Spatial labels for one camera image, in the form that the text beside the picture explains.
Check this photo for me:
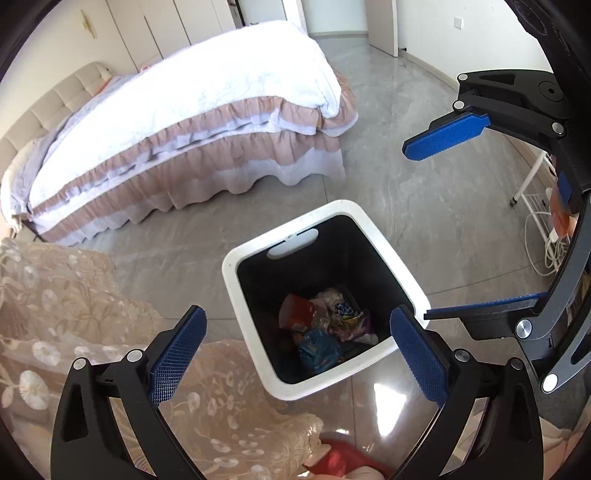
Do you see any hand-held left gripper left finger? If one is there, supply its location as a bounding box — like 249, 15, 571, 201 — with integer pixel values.
51, 305, 207, 480

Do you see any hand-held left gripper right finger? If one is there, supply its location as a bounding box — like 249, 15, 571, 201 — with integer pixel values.
389, 305, 546, 480

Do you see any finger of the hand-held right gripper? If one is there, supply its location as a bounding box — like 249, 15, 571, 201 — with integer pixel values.
402, 69, 571, 162
424, 198, 591, 393

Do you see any purple snack wrapper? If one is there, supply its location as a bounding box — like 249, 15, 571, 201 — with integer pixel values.
330, 302, 372, 342

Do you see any white bin with black inside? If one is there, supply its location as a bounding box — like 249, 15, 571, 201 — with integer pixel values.
222, 199, 431, 401

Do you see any blue plastic bag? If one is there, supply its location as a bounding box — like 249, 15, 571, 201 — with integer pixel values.
298, 329, 345, 374

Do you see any red wrapper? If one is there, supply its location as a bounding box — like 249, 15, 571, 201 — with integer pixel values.
279, 294, 317, 330

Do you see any beige floral lace tablecloth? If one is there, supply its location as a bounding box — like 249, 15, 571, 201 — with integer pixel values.
0, 237, 324, 480

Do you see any white door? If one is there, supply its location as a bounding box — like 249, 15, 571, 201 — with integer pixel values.
367, 0, 400, 58

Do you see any grey bed pillow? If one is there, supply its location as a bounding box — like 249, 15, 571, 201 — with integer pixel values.
0, 136, 56, 217

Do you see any bed with ruffled skirt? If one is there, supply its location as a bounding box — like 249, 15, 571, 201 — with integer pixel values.
0, 21, 360, 247

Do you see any beige tufted headboard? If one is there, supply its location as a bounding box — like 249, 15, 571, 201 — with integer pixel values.
0, 62, 112, 185

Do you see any beige wardrobe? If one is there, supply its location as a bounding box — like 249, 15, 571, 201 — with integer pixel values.
104, 0, 241, 70

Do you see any white wire rack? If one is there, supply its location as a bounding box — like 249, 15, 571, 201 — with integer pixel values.
508, 150, 561, 278

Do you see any white cable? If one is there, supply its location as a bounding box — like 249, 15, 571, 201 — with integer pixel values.
524, 210, 568, 278

